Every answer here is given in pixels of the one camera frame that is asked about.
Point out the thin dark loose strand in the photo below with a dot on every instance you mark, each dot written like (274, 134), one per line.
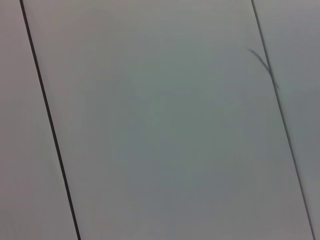
(258, 58)

